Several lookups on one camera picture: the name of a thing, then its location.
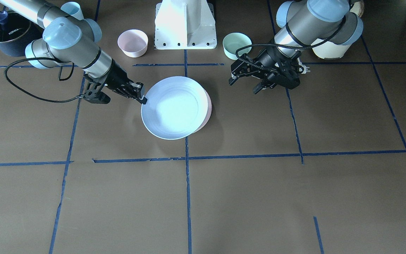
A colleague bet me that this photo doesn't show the pink bowl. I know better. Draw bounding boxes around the pink bowl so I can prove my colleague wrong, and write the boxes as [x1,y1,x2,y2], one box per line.
[117,29,149,58]

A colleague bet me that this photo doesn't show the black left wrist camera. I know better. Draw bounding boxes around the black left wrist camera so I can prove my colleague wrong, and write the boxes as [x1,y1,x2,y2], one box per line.
[228,53,270,86]

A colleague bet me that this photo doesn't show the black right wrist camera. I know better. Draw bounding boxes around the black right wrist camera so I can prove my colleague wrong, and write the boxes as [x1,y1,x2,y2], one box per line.
[82,74,111,104]

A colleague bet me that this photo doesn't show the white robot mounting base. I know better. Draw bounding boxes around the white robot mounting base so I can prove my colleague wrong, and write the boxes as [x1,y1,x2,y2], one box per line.
[154,0,217,50]

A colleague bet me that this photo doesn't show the green bowl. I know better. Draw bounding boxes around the green bowl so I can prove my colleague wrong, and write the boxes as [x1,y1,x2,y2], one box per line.
[222,32,252,60]

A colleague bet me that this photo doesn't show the dark blue saucepan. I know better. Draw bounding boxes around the dark blue saucepan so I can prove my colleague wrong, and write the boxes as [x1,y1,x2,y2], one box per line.
[0,10,42,57]

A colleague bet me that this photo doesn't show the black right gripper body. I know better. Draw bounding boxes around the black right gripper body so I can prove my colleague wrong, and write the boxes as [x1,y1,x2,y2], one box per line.
[106,63,144,101]

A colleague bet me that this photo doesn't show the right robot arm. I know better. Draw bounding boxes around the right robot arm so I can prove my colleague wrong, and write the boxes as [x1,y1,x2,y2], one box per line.
[0,0,148,104]

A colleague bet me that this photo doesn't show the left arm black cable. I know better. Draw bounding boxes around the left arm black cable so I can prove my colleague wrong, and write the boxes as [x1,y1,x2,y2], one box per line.
[235,14,348,62]

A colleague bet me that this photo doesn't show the pink plate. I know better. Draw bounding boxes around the pink plate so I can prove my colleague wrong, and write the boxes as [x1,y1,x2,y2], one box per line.
[194,90,213,133]

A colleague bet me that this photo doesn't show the blue plate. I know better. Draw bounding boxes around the blue plate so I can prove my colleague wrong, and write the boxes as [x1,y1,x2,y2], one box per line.
[141,77,208,140]

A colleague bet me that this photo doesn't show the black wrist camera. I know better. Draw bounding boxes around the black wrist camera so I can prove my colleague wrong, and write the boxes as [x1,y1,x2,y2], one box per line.
[82,74,111,104]
[228,53,270,86]

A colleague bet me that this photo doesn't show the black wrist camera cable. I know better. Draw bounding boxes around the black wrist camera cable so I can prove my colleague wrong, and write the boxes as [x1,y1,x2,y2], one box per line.
[4,58,85,104]

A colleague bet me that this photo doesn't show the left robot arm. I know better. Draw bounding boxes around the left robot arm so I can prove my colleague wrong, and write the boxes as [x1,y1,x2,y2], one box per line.
[253,0,364,94]

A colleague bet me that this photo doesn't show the light blue cup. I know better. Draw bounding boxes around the light blue cup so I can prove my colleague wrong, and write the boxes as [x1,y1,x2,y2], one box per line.
[61,1,84,20]

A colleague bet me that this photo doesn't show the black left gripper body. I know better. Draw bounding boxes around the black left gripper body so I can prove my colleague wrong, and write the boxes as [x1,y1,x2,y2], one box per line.
[252,48,301,94]

